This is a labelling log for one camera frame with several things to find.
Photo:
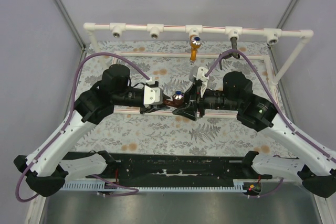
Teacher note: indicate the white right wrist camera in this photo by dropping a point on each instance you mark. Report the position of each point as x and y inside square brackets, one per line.
[199, 73]

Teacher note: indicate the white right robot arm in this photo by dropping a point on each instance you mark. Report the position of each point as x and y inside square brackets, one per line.
[313, 166]

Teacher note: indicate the floral patterned mat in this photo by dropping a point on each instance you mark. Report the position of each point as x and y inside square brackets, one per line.
[154, 134]

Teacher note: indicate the light blue cable duct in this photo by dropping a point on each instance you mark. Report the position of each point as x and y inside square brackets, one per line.
[100, 186]

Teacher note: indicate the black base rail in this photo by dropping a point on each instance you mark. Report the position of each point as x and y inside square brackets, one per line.
[144, 170]

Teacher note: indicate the orange faucet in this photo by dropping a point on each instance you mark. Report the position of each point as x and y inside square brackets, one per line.
[195, 43]

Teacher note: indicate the brown faucet chrome knob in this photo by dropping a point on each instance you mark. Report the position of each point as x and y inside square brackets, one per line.
[176, 101]

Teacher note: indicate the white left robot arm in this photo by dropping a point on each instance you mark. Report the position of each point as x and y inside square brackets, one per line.
[46, 170]

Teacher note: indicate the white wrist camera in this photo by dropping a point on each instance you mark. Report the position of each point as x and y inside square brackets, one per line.
[199, 73]
[153, 94]

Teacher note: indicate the dark grey lever faucet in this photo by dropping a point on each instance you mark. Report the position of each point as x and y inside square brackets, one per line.
[235, 55]

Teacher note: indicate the white PVC pipe frame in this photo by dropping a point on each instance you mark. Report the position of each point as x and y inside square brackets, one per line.
[270, 35]

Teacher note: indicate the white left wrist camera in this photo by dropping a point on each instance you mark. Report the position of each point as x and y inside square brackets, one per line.
[153, 94]

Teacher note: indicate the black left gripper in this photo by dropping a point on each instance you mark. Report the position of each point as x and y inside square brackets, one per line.
[150, 108]

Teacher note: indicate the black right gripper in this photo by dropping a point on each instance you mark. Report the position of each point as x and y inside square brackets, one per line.
[192, 97]

